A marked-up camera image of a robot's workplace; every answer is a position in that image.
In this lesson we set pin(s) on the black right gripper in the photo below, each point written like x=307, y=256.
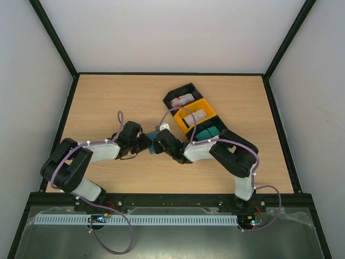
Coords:
x=158, y=144

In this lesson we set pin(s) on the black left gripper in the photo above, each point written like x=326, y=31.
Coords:
x=145, y=143

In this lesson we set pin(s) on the teal card holder wallet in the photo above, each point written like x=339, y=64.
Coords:
x=152, y=136

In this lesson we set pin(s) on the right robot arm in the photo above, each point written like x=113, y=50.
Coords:
x=238, y=156

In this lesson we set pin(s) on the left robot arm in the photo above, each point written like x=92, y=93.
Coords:
x=67, y=165

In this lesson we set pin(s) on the red white card stack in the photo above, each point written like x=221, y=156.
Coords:
x=182, y=100

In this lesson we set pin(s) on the white pink card stack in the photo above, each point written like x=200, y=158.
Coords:
x=195, y=116

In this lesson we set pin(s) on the black bin with red cards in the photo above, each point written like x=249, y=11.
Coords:
x=188, y=88

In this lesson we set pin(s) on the teal card stack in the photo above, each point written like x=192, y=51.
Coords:
x=207, y=133

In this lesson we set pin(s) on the black bin with teal cards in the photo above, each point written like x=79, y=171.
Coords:
x=206, y=128

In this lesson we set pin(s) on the yellow plastic bin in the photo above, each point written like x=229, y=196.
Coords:
x=193, y=107

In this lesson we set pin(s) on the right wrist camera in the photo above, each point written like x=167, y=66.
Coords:
x=164, y=126

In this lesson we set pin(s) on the white slotted cable duct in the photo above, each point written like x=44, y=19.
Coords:
x=136, y=220

